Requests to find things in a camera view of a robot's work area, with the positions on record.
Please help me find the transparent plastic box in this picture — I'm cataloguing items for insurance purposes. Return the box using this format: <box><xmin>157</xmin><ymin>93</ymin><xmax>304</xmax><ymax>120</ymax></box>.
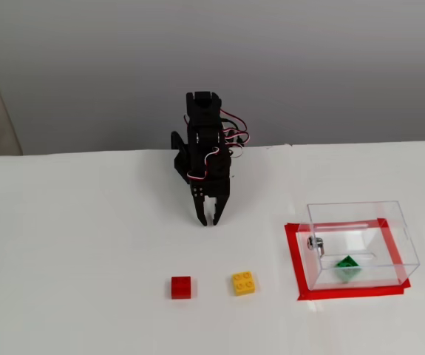
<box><xmin>296</xmin><ymin>200</ymin><xmax>421</xmax><ymax>292</ymax></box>

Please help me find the red white black servo cable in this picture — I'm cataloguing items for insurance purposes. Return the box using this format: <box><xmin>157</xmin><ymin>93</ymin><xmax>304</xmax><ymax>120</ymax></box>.
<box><xmin>187</xmin><ymin>146</ymin><xmax>221</xmax><ymax>183</ymax></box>

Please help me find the red lego brick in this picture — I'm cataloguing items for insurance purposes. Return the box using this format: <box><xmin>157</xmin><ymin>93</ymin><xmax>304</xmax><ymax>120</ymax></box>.
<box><xmin>170</xmin><ymin>276</ymin><xmax>193</xmax><ymax>300</ymax></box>

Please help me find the green lego brick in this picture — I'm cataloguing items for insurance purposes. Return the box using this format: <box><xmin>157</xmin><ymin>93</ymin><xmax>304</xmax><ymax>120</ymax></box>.
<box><xmin>333</xmin><ymin>254</ymin><xmax>361</xmax><ymax>284</ymax></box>

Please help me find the red tape rectangle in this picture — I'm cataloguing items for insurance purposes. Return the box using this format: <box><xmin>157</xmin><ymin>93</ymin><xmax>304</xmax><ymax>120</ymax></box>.
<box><xmin>284</xmin><ymin>217</ymin><xmax>412</xmax><ymax>302</ymax></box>

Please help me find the red white black cable bundle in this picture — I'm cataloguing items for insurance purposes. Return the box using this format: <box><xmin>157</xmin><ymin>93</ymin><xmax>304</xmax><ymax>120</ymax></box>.
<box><xmin>220</xmin><ymin>109</ymin><xmax>251</xmax><ymax>160</ymax></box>

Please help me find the silver box lock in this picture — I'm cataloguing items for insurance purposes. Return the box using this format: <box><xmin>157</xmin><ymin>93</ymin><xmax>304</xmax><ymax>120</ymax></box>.
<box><xmin>307</xmin><ymin>236</ymin><xmax>327</xmax><ymax>258</ymax></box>

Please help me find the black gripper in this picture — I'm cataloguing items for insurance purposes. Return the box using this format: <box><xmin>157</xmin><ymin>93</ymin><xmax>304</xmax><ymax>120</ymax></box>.
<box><xmin>189</xmin><ymin>147</ymin><xmax>233</xmax><ymax>227</ymax></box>

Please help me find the yellow lego brick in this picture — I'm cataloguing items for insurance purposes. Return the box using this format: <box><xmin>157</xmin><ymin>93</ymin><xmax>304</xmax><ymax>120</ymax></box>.
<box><xmin>231</xmin><ymin>271</ymin><xmax>257</xmax><ymax>297</ymax></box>

